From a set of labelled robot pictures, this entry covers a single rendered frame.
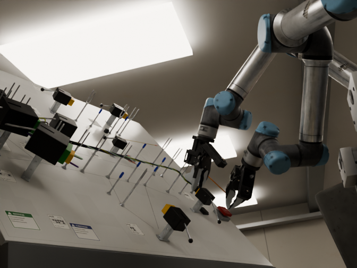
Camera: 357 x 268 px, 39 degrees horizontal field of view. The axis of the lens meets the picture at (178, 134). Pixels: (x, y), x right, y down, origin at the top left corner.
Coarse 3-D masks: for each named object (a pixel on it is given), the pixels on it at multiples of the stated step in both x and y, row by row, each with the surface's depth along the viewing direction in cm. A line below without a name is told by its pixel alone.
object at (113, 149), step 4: (104, 136) 187; (116, 136) 190; (112, 140) 191; (116, 140) 188; (120, 140) 188; (124, 140) 191; (116, 144) 189; (120, 144) 189; (124, 144) 190; (112, 148) 191; (116, 148) 190; (120, 148) 190; (116, 152) 191; (112, 156) 190
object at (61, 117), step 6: (60, 114) 160; (54, 120) 158; (60, 120) 156; (66, 120) 159; (72, 120) 162; (54, 126) 157; (60, 126) 157; (66, 126) 158; (72, 126) 159; (66, 132) 159; (72, 132) 160
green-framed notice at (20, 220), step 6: (12, 216) 115; (18, 216) 116; (24, 216) 118; (30, 216) 119; (12, 222) 113; (18, 222) 114; (24, 222) 116; (30, 222) 117; (36, 222) 118; (24, 228) 113; (30, 228) 115; (36, 228) 116
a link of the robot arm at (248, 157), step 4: (244, 152) 176; (248, 152) 174; (244, 156) 176; (248, 156) 174; (252, 156) 173; (244, 160) 176; (248, 160) 174; (252, 160) 174; (256, 160) 173; (260, 160) 173; (248, 164) 175; (252, 164) 174; (256, 164) 174; (260, 164) 175
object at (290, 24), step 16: (320, 0) 119; (336, 0) 113; (352, 0) 111; (272, 16) 152; (288, 16) 142; (304, 16) 133; (320, 16) 127; (336, 16) 120; (352, 16) 118; (272, 32) 149; (288, 32) 144; (304, 32) 139; (272, 48) 153; (288, 48) 151; (304, 48) 155
